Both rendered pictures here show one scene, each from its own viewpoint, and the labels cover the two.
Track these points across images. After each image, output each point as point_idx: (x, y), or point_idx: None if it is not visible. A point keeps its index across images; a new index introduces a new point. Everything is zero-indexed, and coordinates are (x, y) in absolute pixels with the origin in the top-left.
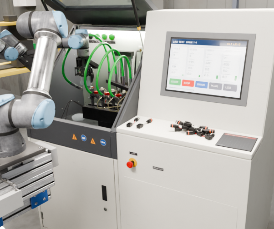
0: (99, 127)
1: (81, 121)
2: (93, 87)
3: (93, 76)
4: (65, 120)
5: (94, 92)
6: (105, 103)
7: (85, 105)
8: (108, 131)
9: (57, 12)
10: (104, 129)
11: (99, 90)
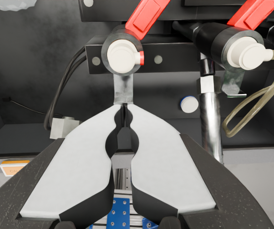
0: (244, 155)
1: (46, 2)
2: (143, 54)
3: (256, 209)
4: (120, 161)
5: (142, 38)
6: (200, 5)
7: (89, 52)
8: None
9: None
10: (264, 160)
11: (243, 96)
